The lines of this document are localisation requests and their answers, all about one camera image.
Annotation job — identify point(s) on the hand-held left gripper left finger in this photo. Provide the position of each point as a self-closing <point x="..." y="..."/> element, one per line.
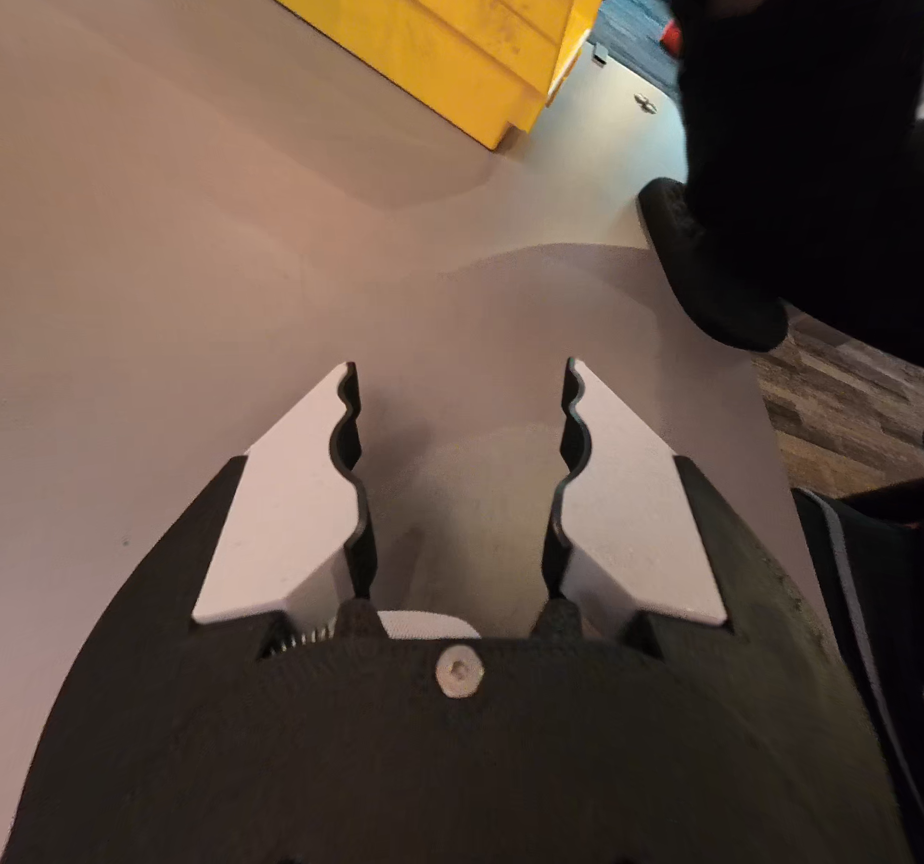
<point x="281" y="517"/>

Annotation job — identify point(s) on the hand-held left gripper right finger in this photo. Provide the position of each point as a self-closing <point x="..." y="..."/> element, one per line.
<point x="642" y="517"/>

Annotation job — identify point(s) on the person's black trousers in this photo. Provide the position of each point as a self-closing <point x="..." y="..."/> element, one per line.
<point x="859" y="626"/>

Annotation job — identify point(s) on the small metal table fitting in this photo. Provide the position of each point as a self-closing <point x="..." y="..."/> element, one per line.
<point x="647" y="103"/>
<point x="599" y="53"/>

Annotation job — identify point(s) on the orange traffic cone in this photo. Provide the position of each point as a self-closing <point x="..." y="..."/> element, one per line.
<point x="673" y="37"/>

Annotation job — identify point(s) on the yellow plastic bin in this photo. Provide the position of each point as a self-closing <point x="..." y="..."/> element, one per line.
<point x="433" y="26"/>

